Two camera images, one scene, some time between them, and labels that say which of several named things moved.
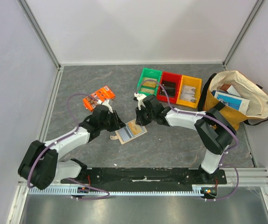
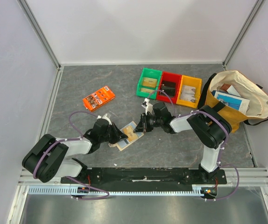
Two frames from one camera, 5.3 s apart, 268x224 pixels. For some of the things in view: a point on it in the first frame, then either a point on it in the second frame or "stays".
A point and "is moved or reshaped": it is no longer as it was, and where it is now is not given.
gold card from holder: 136,128 is moved or reshaped
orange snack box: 105,94 stays
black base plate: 146,177 stays
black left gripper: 118,123 -> 118,135
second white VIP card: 187,97 stays
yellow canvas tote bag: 260,108 stays
